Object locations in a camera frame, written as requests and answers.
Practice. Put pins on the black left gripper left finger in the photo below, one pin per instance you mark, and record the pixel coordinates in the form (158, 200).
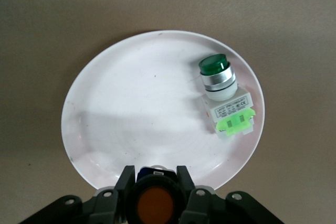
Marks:
(107, 205)

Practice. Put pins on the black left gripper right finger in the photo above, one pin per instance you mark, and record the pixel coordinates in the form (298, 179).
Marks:
(199, 205)

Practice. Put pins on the orange push button switch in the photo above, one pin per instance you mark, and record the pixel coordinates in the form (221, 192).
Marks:
(155, 205)

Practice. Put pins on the pale pink round plate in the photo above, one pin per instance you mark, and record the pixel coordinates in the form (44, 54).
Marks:
(136, 103)

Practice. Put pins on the green push button switch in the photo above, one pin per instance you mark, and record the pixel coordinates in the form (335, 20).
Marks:
(225, 98)

